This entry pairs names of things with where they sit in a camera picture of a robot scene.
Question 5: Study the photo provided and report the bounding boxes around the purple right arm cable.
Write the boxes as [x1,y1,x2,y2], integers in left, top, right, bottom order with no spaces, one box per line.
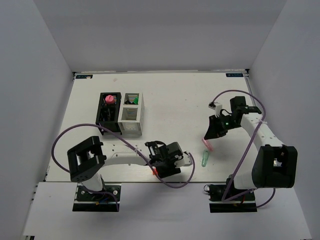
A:
[212,89,277,210]

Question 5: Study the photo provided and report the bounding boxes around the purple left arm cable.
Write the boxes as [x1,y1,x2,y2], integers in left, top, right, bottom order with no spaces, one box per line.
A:
[51,122,196,212]

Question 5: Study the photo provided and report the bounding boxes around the pink capped clear tube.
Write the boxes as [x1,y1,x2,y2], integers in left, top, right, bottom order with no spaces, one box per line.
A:
[104,94,116,106]

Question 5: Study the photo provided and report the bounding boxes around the blue label sticker left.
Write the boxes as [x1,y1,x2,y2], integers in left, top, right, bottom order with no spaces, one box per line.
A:
[75,74,93,79]

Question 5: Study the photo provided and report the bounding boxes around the black handled scissors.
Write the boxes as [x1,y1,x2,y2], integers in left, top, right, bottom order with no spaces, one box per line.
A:
[100,105,116,122]

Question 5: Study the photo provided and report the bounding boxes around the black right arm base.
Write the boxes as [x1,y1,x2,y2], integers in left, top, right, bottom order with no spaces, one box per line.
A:
[203,184,258,214]

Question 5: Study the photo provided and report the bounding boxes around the black slatted organizer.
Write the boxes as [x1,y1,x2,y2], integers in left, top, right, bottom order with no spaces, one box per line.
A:
[95,92,122,134]

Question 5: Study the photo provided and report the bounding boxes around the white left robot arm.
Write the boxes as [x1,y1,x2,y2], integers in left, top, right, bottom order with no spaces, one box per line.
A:
[67,136,190,200]

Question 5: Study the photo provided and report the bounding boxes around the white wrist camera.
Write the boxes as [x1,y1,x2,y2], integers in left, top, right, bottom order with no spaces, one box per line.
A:
[174,151,193,168]
[208,101,223,118]

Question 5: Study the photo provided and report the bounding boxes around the green capped black highlighter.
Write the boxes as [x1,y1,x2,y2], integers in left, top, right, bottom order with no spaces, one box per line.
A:
[125,97,139,105]

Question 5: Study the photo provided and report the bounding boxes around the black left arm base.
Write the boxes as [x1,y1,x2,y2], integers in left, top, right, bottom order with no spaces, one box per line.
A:
[72,184,118,213]

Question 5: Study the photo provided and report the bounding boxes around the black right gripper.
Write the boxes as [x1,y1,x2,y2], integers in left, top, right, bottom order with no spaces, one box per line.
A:
[204,113,241,140]

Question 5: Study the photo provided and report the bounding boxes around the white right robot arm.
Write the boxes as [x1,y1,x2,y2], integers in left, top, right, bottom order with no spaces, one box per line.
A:
[204,96,298,200]

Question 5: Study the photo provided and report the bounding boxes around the green translucent tube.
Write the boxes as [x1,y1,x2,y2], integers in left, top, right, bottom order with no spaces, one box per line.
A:
[201,149,210,167]

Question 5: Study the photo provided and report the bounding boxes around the blue label sticker right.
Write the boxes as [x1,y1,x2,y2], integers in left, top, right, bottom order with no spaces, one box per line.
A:
[225,73,244,78]

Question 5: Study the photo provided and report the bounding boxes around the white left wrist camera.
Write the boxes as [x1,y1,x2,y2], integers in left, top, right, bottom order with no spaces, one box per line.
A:
[174,151,193,168]

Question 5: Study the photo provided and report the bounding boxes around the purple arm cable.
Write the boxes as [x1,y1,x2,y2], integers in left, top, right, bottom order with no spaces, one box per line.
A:
[212,89,277,210]
[51,122,196,212]

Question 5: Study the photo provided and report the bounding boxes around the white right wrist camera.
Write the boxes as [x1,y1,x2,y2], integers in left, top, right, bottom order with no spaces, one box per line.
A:
[208,101,223,118]

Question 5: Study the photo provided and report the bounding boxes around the white slatted organizer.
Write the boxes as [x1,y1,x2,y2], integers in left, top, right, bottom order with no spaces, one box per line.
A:
[118,92,145,136]

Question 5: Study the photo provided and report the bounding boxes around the pink translucent tube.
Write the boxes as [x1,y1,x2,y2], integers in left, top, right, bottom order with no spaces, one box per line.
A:
[201,138,214,152]

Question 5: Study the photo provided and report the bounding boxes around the blue label sticker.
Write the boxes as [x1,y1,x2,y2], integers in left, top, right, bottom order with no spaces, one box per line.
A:
[75,74,93,79]
[225,73,244,78]

